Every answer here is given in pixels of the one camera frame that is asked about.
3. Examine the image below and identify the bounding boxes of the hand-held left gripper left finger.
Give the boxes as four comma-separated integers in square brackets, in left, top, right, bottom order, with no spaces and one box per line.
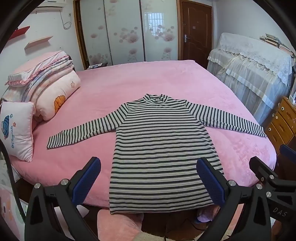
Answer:
[24,157,102,241]

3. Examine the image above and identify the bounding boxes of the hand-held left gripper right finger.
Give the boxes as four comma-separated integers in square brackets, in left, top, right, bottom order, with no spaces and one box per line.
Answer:
[196,158,275,241]

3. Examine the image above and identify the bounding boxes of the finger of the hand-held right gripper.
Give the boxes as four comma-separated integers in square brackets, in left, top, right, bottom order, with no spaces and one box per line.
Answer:
[249,156,281,186]
[279,144,296,164]

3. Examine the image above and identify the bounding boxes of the striped long sleeve shirt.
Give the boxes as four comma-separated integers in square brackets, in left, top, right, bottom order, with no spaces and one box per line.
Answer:
[47,93,267,215]

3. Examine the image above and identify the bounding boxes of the wooden drawer cabinet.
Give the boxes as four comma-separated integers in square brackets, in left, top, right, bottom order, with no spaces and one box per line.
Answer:
[265,96,296,154]

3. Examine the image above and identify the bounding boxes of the pink plush stool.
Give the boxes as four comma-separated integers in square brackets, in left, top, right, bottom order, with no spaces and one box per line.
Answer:
[97,205,144,241]

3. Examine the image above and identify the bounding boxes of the white cartoon print pillow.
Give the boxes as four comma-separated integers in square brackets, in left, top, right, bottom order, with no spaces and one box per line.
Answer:
[0,101,36,163]

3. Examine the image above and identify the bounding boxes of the pink cartoon floor mat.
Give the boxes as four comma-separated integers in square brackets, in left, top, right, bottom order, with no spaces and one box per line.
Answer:
[0,184,26,241]

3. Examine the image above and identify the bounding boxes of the pink pillow with orange print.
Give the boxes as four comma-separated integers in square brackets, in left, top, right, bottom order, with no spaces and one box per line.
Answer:
[30,70,81,121]

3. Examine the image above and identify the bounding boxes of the lace cloth covered furniture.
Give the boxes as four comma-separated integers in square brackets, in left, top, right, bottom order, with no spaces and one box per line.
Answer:
[206,32,295,126]

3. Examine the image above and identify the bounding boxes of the pastel striped folded quilt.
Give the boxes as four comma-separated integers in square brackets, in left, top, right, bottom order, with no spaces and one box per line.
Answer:
[2,62,75,103]

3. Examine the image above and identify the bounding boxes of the bed with pink sheet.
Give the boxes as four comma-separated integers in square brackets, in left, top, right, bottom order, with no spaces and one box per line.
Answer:
[10,59,277,208]

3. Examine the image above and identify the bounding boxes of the stack of books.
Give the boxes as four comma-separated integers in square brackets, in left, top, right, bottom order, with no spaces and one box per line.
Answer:
[259,34,296,58]

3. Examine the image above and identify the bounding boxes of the pink frilled folded blanket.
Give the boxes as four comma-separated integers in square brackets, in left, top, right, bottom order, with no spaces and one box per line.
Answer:
[5,50,75,87]

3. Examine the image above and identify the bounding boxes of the floral sliding door wardrobe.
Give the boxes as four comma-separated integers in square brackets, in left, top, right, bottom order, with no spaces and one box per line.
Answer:
[73,0,179,71]

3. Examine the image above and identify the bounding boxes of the brown wooden door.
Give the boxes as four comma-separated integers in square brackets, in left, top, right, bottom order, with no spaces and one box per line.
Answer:
[177,0,213,69]

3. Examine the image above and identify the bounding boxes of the white air conditioner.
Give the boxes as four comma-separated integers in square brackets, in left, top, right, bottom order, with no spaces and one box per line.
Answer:
[35,0,66,13]

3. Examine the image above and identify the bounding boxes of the black cable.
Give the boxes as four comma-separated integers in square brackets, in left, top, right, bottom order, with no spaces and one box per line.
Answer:
[0,139,27,223]

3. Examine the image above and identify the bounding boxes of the light wooden wall shelf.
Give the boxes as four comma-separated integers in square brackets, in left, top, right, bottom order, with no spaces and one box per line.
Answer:
[25,35,54,49]

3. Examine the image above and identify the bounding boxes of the white power cable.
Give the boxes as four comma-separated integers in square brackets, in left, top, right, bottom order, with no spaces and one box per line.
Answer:
[60,9,73,30]

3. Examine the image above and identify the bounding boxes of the red wall shelf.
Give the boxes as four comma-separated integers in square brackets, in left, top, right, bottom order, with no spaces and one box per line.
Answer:
[9,26,30,40]

